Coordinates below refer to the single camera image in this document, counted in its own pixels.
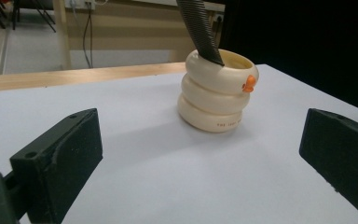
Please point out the cream ringed holder cup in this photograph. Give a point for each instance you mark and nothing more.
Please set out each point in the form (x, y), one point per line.
(211, 99)

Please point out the white table cover sheet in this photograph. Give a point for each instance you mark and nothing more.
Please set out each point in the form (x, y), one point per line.
(167, 171)

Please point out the black comb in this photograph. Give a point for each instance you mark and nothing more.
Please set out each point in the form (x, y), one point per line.
(199, 31)

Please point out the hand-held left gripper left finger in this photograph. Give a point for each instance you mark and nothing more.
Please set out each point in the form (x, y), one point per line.
(62, 161)

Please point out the grey chair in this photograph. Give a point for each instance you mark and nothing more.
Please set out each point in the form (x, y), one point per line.
(43, 15)

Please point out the white wall socket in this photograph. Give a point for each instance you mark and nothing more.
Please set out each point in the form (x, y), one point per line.
(77, 3)

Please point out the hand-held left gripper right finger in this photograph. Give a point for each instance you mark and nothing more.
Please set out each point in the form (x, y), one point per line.
(345, 155)

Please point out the light wooden post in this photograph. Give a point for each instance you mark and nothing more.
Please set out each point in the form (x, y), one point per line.
(62, 34)

